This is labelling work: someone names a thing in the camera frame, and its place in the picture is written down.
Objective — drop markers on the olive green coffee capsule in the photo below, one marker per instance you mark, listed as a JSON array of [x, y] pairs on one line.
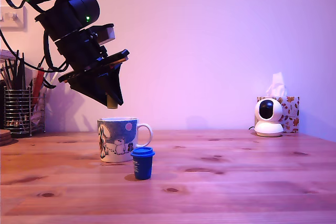
[[112, 103]]

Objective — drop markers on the blue coffee capsule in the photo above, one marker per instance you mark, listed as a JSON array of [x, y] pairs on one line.
[[143, 166]]

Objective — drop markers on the thin black stick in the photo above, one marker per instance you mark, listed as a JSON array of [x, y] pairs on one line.
[[18, 72], [41, 66]]

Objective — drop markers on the silver tool with black hook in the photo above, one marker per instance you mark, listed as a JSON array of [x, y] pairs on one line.
[[48, 85]]

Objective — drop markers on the white mug with cartoon print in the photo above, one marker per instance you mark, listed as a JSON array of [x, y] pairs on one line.
[[118, 140]]

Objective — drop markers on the white printed paper packet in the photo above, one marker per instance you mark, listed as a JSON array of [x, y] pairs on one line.
[[36, 113]]

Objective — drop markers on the thin black chopstick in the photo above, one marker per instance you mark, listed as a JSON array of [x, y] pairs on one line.
[[10, 77]]

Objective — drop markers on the thin grey chopstick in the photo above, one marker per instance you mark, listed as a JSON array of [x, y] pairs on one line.
[[6, 81]]

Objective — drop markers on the white tissue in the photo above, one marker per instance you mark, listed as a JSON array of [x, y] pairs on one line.
[[277, 85]]

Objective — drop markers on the leaf print tissue box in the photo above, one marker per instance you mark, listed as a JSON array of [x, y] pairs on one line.
[[291, 113]]

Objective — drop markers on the white wall switch plate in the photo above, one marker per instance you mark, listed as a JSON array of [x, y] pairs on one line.
[[15, 20]]

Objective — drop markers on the small white round camera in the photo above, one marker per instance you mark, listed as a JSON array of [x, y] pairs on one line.
[[273, 129]]

